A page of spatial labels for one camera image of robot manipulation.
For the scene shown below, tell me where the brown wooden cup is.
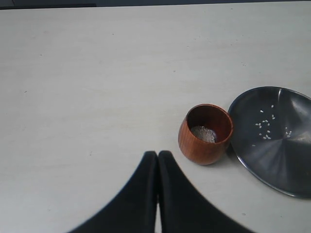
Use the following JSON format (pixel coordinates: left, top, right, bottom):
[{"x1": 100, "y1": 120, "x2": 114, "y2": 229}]
[{"x1": 178, "y1": 104, "x2": 234, "y2": 165}]

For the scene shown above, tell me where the round steel plate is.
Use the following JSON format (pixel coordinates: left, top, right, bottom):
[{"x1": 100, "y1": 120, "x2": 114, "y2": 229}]
[{"x1": 228, "y1": 86, "x2": 311, "y2": 199}]

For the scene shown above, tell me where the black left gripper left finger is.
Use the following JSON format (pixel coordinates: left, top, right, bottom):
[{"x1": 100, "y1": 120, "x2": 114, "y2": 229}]
[{"x1": 71, "y1": 151, "x2": 158, "y2": 233}]

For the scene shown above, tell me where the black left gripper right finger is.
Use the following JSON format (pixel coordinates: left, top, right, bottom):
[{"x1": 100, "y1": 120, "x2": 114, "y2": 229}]
[{"x1": 158, "y1": 150, "x2": 251, "y2": 233}]

